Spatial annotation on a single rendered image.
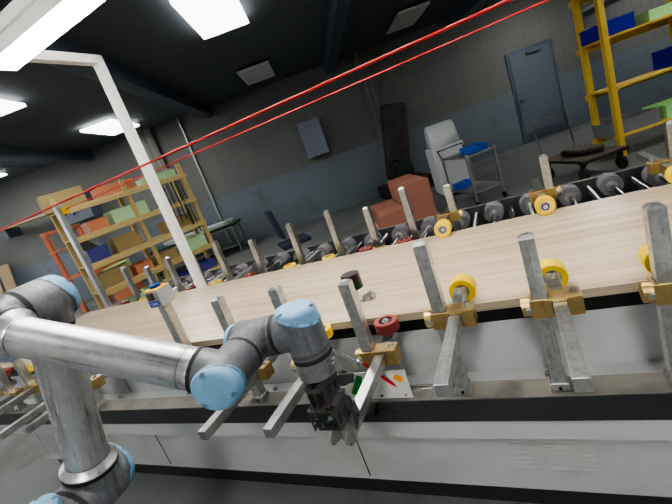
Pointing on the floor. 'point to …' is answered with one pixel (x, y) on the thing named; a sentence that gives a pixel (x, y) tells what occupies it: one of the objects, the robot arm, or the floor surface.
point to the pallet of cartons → (417, 190)
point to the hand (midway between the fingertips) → (351, 438)
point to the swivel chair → (283, 233)
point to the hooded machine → (441, 136)
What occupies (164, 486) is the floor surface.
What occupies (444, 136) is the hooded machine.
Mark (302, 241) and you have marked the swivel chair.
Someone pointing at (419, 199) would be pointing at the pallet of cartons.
